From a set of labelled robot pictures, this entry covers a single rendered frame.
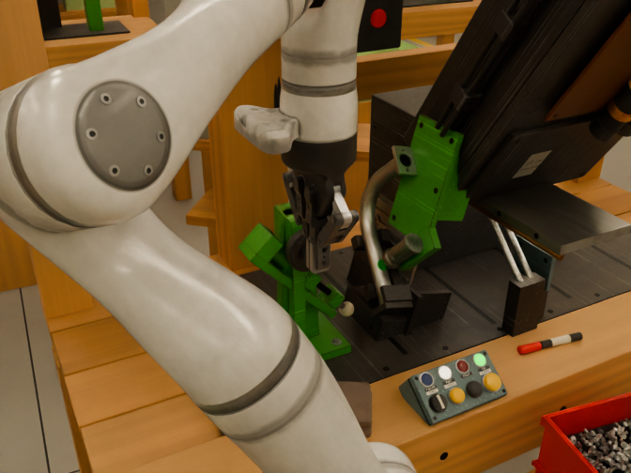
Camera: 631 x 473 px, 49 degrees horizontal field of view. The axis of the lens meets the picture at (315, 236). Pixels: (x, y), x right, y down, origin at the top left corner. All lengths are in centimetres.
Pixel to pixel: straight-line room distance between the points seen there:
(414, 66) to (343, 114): 103
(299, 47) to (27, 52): 71
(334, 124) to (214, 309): 25
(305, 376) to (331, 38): 29
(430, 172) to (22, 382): 193
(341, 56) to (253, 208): 87
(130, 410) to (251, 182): 52
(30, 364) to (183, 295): 240
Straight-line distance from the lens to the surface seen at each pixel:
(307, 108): 64
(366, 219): 131
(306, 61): 63
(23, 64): 126
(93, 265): 46
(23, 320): 311
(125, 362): 130
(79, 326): 143
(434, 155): 122
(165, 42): 43
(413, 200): 125
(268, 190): 147
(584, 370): 130
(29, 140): 38
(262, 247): 110
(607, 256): 166
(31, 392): 272
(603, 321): 143
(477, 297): 143
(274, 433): 50
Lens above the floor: 167
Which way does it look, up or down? 29 degrees down
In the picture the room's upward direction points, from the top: straight up
